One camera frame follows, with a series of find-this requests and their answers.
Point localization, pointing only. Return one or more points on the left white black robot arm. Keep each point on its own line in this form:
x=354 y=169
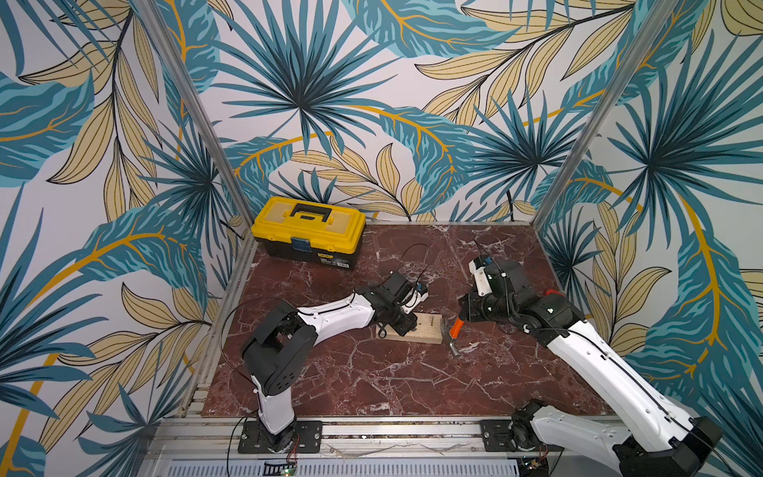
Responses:
x=277 y=351

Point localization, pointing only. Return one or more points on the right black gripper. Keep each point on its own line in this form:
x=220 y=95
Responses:
x=472 y=307

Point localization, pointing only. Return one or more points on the aluminium front frame rail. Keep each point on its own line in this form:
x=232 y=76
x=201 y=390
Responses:
x=341 y=437

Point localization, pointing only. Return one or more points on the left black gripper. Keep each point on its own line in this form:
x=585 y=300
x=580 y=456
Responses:
x=407 y=325

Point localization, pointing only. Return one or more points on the light wooden board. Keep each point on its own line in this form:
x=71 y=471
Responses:
x=428 y=330

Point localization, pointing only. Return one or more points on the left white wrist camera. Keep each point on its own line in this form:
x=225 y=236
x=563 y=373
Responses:
x=418 y=295

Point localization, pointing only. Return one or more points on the yellow black plastic toolbox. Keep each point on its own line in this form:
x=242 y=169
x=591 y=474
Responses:
x=310 y=232

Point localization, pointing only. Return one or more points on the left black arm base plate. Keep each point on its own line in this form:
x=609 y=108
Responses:
x=304 y=436

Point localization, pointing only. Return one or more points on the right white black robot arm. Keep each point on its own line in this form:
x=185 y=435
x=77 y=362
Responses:
x=654 y=437

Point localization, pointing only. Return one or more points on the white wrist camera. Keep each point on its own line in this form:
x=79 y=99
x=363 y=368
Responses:
x=477 y=268
x=418 y=295

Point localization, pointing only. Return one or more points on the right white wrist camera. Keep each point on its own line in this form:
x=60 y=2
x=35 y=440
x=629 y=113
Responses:
x=477 y=268

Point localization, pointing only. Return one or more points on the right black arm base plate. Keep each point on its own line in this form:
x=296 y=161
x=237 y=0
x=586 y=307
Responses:
x=512 y=435

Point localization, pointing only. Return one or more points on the orange black claw hammer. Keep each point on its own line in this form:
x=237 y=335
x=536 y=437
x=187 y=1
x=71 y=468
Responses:
x=451 y=334

